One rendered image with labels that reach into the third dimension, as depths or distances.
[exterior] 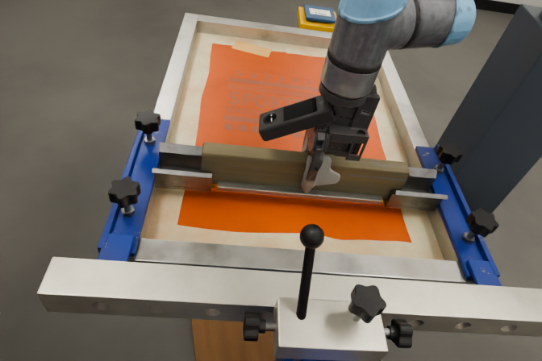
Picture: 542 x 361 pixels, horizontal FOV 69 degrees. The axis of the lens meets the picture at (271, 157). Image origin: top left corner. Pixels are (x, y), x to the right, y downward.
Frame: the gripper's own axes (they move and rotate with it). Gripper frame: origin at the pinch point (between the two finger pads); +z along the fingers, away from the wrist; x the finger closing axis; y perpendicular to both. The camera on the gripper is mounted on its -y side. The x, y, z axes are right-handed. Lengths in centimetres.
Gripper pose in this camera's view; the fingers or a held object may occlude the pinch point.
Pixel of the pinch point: (302, 177)
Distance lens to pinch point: 70.9
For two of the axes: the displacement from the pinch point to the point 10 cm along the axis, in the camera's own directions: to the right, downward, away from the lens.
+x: -0.1, -7.0, 7.1
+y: 9.9, 1.0, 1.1
